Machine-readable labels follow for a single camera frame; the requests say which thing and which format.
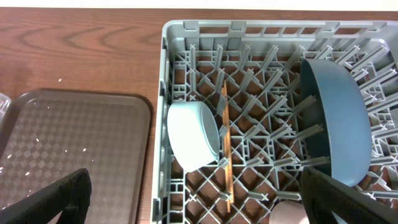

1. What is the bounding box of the light blue rice bowl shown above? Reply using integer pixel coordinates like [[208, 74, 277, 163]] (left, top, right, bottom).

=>
[[167, 101, 220, 172]]

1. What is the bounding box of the brown plastic serving tray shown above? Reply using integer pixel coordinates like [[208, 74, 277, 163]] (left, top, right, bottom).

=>
[[1, 90, 151, 223]]

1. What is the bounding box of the clear plastic bin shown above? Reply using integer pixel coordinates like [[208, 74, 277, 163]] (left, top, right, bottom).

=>
[[0, 93, 11, 123]]

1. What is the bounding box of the dark blue bowl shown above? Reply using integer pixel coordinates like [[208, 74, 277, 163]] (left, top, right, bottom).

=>
[[300, 59, 372, 187]]

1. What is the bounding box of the wooden chopstick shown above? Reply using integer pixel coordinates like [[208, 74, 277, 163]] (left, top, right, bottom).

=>
[[221, 81, 234, 213]]

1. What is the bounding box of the grey dishwasher rack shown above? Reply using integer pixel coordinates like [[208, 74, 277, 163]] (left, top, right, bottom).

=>
[[150, 20, 397, 223]]

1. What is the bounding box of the pink cup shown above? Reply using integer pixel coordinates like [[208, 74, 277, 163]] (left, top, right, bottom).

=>
[[269, 201, 310, 224]]

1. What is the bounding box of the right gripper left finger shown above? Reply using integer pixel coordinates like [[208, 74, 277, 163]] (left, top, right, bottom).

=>
[[1, 168, 92, 223]]

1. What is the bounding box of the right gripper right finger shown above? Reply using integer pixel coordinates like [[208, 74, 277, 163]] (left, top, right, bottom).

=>
[[299, 167, 397, 224]]

